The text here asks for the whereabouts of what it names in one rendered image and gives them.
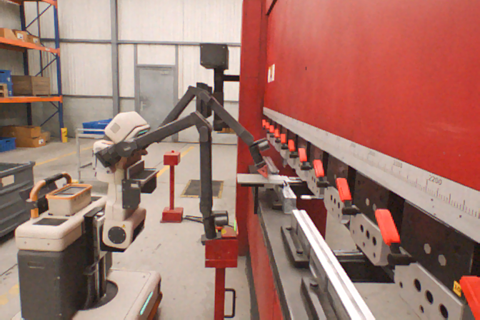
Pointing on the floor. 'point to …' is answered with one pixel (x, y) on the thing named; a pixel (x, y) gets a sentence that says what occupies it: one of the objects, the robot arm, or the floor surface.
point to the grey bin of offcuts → (26, 176)
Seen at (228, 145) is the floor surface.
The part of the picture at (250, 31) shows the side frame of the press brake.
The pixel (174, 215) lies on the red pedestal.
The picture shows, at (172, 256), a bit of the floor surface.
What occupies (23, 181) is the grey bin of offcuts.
